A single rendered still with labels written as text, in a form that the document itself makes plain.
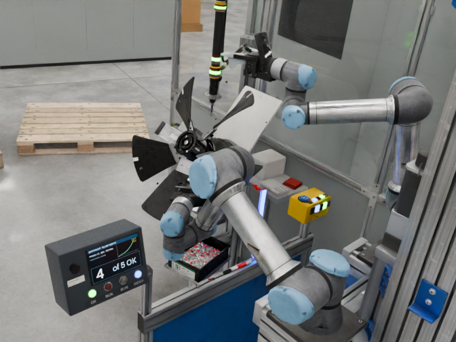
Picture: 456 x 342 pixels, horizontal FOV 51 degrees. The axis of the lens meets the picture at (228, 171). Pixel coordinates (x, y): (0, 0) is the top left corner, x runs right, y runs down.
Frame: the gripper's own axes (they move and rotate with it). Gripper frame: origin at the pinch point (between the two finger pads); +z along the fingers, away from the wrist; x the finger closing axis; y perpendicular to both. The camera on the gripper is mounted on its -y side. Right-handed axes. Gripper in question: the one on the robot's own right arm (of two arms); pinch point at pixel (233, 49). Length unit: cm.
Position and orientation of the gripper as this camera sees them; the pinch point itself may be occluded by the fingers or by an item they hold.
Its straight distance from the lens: 188.4
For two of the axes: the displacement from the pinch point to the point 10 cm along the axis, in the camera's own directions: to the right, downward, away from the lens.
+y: -0.9, 8.8, 4.6
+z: -7.7, -3.6, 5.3
